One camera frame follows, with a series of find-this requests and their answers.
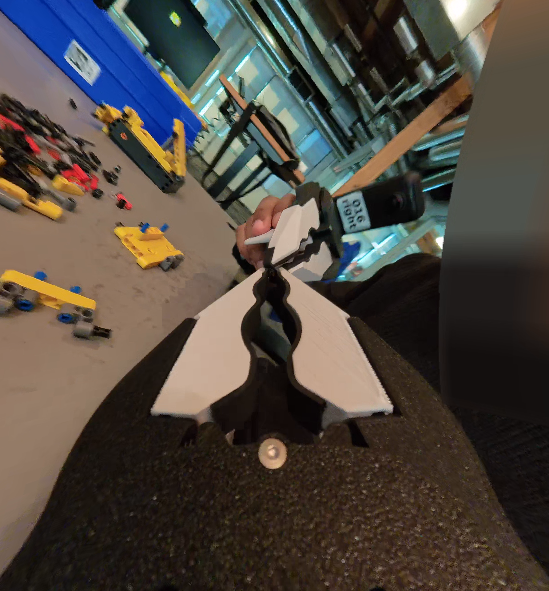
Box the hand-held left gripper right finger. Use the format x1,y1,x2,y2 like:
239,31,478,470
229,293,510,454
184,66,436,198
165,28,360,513
274,269,395,432

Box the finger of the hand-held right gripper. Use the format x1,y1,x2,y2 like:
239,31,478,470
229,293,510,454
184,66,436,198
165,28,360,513
269,199,324,267
274,240,338,283

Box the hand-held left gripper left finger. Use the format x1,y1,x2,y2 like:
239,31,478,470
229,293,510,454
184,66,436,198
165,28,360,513
151,269,269,428

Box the yellow frame assembly blue pins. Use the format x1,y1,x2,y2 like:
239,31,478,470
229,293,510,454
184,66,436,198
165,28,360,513
114,223,185,271

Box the yellow beam assembly grey connectors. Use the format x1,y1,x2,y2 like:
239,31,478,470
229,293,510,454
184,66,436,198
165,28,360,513
0,269,113,341

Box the person's right hand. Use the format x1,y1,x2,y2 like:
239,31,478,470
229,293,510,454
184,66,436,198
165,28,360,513
234,194,299,274

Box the wooden beam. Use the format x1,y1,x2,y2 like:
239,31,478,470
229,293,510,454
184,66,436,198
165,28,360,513
332,74,473,199

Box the black backpack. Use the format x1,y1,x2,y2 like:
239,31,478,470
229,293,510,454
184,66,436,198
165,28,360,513
255,105,301,170

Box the yellow black chassis assembly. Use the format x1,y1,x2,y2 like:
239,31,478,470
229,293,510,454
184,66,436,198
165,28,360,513
93,104,188,194

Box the black board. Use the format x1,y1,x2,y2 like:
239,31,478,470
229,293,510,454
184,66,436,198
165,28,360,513
123,0,221,90

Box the pile of toy building pieces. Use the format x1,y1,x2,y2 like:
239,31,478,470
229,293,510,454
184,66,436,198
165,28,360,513
0,87,105,221

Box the blue box white label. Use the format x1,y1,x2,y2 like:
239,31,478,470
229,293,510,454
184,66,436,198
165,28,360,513
0,0,207,139

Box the wooden table black frame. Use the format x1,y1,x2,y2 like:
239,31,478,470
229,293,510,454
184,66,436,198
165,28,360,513
203,74,306,206

